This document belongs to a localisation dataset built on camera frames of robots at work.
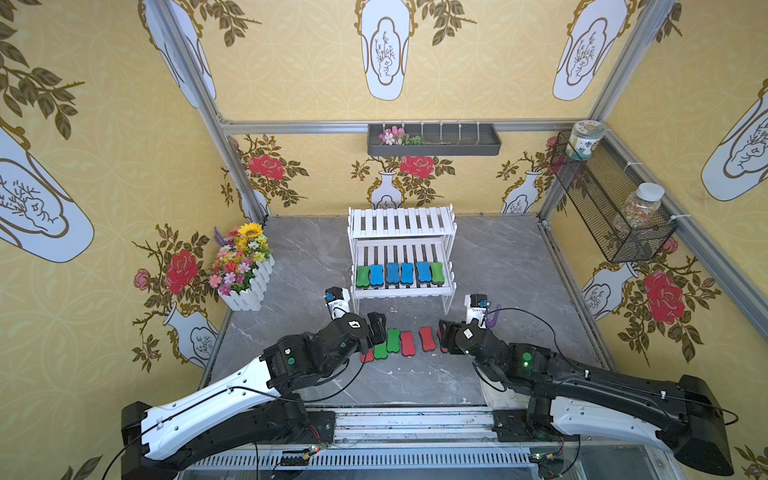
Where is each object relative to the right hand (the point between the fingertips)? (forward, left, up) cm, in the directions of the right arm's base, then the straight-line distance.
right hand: (449, 319), depth 79 cm
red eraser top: (-8, +21, -7) cm, 24 cm away
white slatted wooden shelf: (+18, +14, +13) cm, 26 cm away
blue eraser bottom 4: (+15, +7, +1) cm, 16 cm away
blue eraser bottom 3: (+14, +12, 0) cm, 18 cm away
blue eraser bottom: (+13, +20, 0) cm, 24 cm away
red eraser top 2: (-2, +5, -11) cm, 12 cm away
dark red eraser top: (-4, +3, 0) cm, 5 cm away
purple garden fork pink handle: (+6, -16, -14) cm, 21 cm away
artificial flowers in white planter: (+12, +58, +5) cm, 59 cm away
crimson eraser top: (-3, +10, -11) cm, 15 cm away
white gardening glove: (-16, -15, -13) cm, 25 cm away
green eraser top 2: (-2, +15, -12) cm, 19 cm away
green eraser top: (-5, +18, -11) cm, 22 cm away
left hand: (-4, +22, +6) cm, 23 cm away
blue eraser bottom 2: (+14, +16, 0) cm, 21 cm away
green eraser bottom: (+11, +24, +2) cm, 27 cm away
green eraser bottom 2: (+14, +3, +1) cm, 14 cm away
